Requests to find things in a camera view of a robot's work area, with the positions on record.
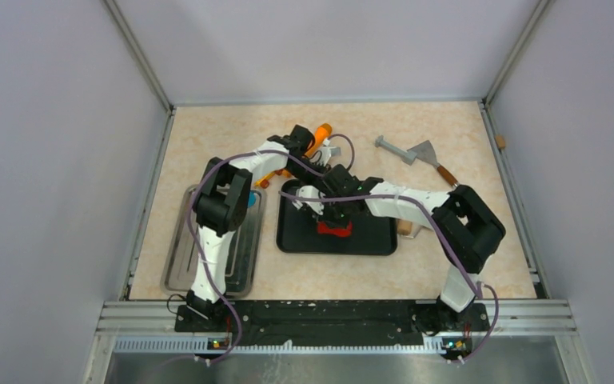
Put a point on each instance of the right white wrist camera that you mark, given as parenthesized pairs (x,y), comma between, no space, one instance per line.
(308,200)

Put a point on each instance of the yellow toy car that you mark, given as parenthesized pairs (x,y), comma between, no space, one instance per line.
(264,182)

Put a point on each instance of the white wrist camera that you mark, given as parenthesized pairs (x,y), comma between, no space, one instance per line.
(308,200)
(327,151)

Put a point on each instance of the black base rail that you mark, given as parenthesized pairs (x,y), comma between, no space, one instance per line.
(335,323)

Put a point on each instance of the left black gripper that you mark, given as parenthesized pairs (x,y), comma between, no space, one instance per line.
(320,185)

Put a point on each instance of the grey dumbbell tool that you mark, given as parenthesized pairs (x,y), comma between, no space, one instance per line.
(406,156)

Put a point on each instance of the small wooden block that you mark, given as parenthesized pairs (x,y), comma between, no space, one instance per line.
(500,141)

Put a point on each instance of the metal scraper wooden handle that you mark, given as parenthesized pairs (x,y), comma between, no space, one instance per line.
(425,152)

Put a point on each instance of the red dough piece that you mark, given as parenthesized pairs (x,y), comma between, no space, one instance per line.
(324,228)

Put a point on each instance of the orange toy carrot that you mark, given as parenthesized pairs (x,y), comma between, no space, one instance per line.
(320,134)

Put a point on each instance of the black baking tray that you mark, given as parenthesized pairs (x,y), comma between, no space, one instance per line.
(298,233)

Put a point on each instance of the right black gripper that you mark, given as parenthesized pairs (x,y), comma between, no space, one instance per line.
(325,218)

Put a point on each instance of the blue dough piece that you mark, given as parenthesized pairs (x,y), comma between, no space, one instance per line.
(252,199)

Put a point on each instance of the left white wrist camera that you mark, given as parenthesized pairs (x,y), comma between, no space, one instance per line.
(327,151)

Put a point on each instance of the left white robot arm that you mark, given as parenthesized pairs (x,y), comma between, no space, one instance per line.
(220,203)

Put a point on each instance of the wooden rolling pin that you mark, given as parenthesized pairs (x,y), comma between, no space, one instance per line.
(407,229)

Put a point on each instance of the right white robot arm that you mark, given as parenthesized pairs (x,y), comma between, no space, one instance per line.
(468,231)

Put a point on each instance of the silver metal tray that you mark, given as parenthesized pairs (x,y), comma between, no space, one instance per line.
(181,263)

